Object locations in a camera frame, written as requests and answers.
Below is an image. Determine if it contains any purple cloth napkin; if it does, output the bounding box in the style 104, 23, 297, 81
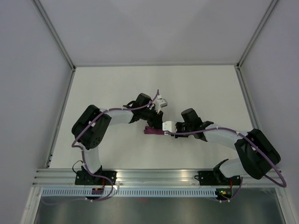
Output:
143, 126, 164, 135

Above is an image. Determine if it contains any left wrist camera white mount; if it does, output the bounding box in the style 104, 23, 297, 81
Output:
155, 95, 168, 113

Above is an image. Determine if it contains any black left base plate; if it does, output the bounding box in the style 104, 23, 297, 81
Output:
75, 169, 117, 186

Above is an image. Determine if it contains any aluminium frame post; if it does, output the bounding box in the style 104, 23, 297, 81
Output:
32, 0, 76, 71
235, 0, 280, 70

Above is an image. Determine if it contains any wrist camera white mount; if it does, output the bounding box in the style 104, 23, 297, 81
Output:
155, 95, 168, 113
162, 121, 177, 135

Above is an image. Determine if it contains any white slotted cable duct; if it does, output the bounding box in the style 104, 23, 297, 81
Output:
42, 187, 216, 197

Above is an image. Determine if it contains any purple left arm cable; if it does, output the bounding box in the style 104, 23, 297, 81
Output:
42, 89, 161, 206

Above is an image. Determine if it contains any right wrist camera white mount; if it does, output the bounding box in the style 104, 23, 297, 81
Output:
162, 121, 177, 135

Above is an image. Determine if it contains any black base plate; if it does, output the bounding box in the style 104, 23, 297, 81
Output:
75, 169, 117, 186
198, 170, 241, 186

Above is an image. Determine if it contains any aluminium front rail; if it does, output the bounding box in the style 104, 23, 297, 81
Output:
32, 169, 287, 189

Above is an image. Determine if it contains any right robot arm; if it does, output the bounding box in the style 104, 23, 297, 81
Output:
173, 108, 281, 184

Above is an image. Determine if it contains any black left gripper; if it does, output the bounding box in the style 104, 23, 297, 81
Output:
141, 106, 163, 130

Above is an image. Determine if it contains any aluminium frame post left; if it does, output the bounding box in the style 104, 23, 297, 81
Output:
32, 0, 76, 71

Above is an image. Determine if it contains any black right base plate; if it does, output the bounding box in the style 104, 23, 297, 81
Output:
198, 170, 241, 186

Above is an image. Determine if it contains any aluminium frame post right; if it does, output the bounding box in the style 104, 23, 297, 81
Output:
235, 0, 280, 70

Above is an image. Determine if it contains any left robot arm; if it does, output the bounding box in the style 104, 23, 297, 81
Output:
71, 92, 168, 185

